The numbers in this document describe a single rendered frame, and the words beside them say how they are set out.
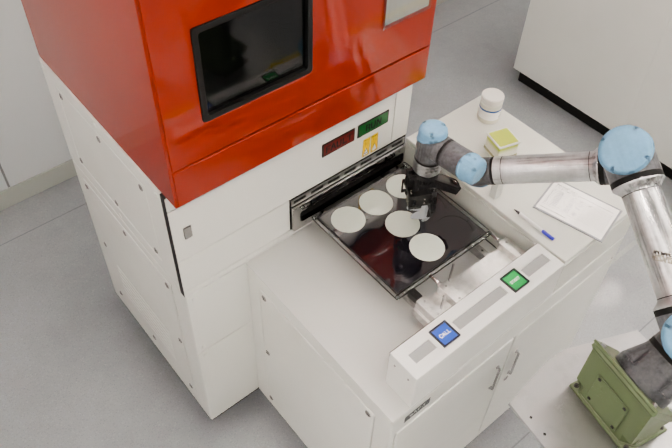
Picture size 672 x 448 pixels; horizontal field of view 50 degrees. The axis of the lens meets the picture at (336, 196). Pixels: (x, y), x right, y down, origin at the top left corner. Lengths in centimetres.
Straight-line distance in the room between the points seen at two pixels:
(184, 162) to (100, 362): 148
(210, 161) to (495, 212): 87
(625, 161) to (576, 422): 66
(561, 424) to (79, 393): 176
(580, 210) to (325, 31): 93
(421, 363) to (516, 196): 63
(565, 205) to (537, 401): 57
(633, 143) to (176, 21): 100
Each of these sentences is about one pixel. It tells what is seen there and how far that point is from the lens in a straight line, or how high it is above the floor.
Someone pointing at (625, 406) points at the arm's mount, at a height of 96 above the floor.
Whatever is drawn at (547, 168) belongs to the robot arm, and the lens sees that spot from 191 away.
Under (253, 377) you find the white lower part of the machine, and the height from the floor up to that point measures 17.
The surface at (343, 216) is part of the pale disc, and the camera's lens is 212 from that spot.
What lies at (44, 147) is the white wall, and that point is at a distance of 350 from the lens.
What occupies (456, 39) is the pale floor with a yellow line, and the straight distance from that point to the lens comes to 444.
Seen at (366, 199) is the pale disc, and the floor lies 90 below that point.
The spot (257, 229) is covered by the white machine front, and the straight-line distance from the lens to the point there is 205.
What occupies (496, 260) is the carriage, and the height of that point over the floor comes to 88.
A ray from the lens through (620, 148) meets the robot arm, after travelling 173.
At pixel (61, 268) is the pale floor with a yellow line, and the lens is 330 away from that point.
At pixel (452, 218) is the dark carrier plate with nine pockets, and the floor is 90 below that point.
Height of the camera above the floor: 249
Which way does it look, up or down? 47 degrees down
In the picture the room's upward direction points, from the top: 2 degrees clockwise
